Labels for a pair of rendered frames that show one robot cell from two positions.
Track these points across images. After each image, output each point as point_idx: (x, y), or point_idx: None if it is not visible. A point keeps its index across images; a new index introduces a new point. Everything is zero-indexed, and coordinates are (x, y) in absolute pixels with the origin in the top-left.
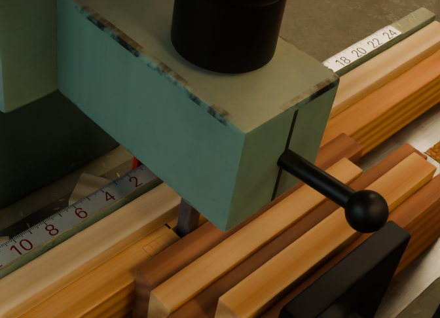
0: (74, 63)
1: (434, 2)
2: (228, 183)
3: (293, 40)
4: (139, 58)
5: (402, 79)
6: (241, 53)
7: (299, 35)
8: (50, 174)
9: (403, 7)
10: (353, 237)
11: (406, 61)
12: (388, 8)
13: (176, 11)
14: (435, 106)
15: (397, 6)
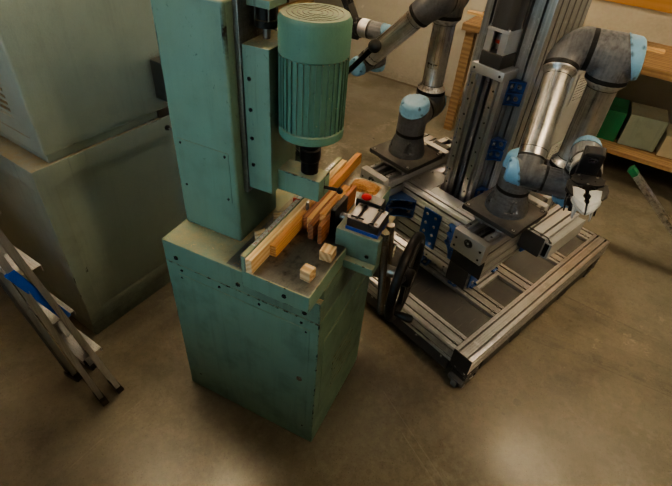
0: (282, 181)
1: (339, 151)
2: (317, 192)
3: None
4: (297, 176)
5: (338, 173)
6: (314, 171)
7: None
8: (264, 216)
9: (328, 156)
10: (338, 200)
11: (338, 169)
12: (322, 158)
13: (302, 167)
14: (347, 178)
15: (325, 156)
